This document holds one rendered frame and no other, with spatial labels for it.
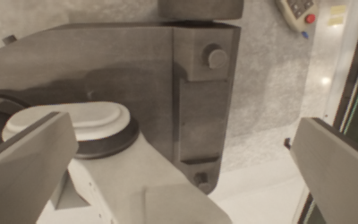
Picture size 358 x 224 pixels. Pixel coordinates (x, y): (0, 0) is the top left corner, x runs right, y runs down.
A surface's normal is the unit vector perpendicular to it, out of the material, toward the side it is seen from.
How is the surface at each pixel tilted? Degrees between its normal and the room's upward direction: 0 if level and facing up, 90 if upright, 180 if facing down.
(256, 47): 0
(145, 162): 90
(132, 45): 0
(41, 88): 0
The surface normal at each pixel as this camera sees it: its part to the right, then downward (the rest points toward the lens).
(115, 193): 0.01, -0.88
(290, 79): 0.18, 0.48
